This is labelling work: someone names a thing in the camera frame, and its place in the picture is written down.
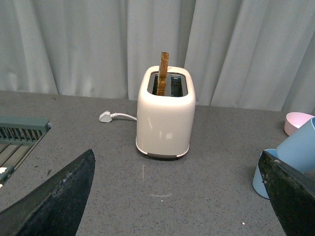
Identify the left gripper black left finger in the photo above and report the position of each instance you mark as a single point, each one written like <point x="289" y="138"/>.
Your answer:
<point x="56" y="207"/>

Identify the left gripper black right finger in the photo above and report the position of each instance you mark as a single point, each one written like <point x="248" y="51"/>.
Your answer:
<point x="291" y="193"/>

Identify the blue cup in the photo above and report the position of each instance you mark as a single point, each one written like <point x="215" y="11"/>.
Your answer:
<point x="258" y="184"/>
<point x="298" y="150"/>

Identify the pink bowl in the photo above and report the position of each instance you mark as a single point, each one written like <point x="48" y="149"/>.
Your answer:
<point x="294" y="120"/>

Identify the green dish rack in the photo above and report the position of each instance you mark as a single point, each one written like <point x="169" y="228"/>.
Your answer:
<point x="18" y="137"/>

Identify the white power plug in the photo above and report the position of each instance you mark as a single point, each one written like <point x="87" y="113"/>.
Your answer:
<point x="106" y="117"/>

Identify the cream white toaster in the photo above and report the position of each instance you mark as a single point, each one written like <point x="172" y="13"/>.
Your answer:
<point x="164" y="123"/>

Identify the grey curtain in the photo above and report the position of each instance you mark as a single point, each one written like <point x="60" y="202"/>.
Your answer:
<point x="256" y="54"/>

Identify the brown toast slice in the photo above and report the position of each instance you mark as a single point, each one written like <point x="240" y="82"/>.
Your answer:
<point x="162" y="73"/>

